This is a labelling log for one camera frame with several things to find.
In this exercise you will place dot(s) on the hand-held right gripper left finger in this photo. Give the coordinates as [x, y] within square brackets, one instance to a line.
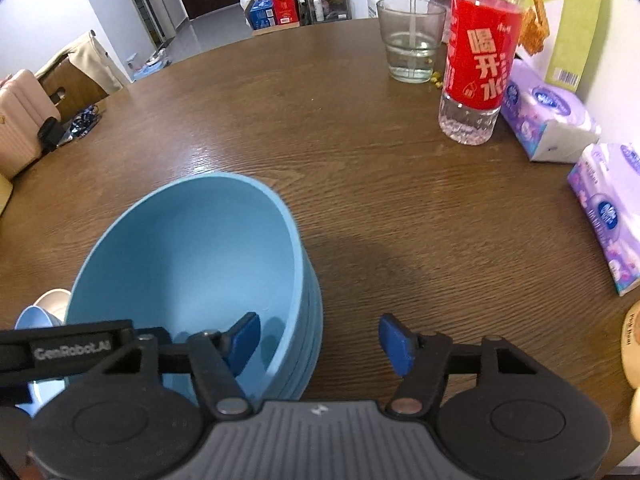
[245, 342]

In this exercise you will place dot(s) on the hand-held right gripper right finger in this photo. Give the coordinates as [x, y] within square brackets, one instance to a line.
[395, 345]

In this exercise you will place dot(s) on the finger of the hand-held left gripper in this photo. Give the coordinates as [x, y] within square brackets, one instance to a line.
[152, 334]

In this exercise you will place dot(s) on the shallow light blue bowl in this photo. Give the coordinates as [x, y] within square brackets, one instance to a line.
[37, 317]

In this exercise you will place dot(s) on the cream round plate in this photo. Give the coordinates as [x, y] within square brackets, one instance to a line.
[52, 300]

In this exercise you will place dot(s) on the black cylinder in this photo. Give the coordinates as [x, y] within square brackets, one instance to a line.
[50, 135]

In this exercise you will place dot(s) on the pink ribbed suitcase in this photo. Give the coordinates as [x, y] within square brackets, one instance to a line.
[22, 125]

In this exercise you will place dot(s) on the yellow mug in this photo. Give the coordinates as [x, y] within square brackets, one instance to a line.
[632, 350]

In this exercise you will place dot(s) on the purple tissue pack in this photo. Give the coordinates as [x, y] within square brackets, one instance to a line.
[610, 215]
[550, 115]

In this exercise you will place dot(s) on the wooden chair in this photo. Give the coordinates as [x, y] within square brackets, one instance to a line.
[70, 87]

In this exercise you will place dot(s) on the beige cloth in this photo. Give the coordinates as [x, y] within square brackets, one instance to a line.
[90, 57]

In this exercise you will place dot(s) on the clear drinking glass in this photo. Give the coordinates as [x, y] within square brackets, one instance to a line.
[410, 55]

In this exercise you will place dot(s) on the red label water bottle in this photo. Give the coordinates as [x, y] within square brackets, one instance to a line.
[480, 60]

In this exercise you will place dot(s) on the cardboard box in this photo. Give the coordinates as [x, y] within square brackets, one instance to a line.
[277, 29]

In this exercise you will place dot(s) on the blue carton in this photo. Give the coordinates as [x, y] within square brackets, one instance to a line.
[261, 14]

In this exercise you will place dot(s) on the white flat panel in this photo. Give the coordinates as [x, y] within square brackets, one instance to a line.
[372, 7]

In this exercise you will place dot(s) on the red gift box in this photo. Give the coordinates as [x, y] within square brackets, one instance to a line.
[284, 2]

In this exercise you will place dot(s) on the green snack box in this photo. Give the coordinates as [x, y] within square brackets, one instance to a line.
[575, 25]

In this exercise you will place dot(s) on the dark interior door frame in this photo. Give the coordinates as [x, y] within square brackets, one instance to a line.
[145, 0]

